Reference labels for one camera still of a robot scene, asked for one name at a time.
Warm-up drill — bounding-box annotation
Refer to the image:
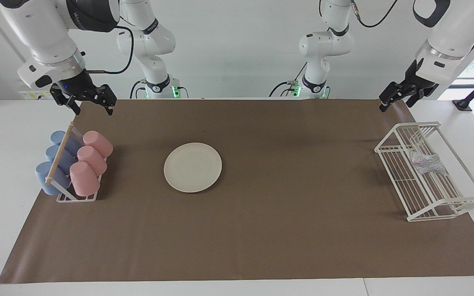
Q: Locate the silver glitter sponge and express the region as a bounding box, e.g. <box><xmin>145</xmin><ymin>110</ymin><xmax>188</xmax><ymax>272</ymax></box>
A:
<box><xmin>409</xmin><ymin>150</ymin><xmax>447</xmax><ymax>176</ymax></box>

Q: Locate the cream round plate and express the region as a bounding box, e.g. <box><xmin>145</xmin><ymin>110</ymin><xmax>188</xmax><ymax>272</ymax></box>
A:
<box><xmin>164</xmin><ymin>142</ymin><xmax>223</xmax><ymax>193</ymax></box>

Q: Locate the blue plastic cup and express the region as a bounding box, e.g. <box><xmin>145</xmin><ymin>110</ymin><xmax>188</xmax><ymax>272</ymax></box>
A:
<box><xmin>50</xmin><ymin>131</ymin><xmax>82</xmax><ymax>156</ymax></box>
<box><xmin>35</xmin><ymin>162</ymin><xmax>71</xmax><ymax>196</ymax></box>
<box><xmin>45</xmin><ymin>145</ymin><xmax>77</xmax><ymax>173</ymax></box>

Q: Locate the pink plastic cup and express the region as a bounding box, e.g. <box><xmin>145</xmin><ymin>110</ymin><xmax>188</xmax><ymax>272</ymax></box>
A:
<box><xmin>70</xmin><ymin>161</ymin><xmax>100</xmax><ymax>197</ymax></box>
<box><xmin>83</xmin><ymin>131</ymin><xmax>113</xmax><ymax>158</ymax></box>
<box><xmin>77</xmin><ymin>146</ymin><xmax>108</xmax><ymax>176</ymax></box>

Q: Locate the brown table mat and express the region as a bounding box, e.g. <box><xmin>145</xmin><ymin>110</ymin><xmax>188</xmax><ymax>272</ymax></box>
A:
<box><xmin>0</xmin><ymin>99</ymin><xmax>474</xmax><ymax>284</ymax></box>

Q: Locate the black base cable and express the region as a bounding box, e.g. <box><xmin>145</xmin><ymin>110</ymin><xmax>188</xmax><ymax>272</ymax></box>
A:
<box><xmin>129</xmin><ymin>80</ymin><xmax>147</xmax><ymax>99</ymax></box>
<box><xmin>269</xmin><ymin>62</ymin><xmax>308</xmax><ymax>98</ymax></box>

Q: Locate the white wall socket box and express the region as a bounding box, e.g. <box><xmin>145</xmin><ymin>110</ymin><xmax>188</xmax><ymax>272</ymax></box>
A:
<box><xmin>19</xmin><ymin>87</ymin><xmax>56</xmax><ymax>100</ymax></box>

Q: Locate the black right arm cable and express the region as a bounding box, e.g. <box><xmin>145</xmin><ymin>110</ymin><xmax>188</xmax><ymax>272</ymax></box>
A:
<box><xmin>85</xmin><ymin>25</ymin><xmax>135</xmax><ymax>75</ymax></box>

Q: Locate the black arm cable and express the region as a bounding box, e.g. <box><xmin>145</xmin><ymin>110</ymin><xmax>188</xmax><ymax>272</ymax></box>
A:
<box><xmin>350</xmin><ymin>0</ymin><xmax>400</xmax><ymax>28</ymax></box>
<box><xmin>85</xmin><ymin>25</ymin><xmax>135</xmax><ymax>75</ymax></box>

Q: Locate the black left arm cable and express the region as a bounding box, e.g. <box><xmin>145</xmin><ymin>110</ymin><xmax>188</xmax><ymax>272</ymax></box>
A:
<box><xmin>350</xmin><ymin>0</ymin><xmax>400</xmax><ymax>28</ymax></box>

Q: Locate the white wire dish rack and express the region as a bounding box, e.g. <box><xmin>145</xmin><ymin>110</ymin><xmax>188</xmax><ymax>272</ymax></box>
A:
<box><xmin>374</xmin><ymin>121</ymin><xmax>474</xmax><ymax>222</ymax></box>

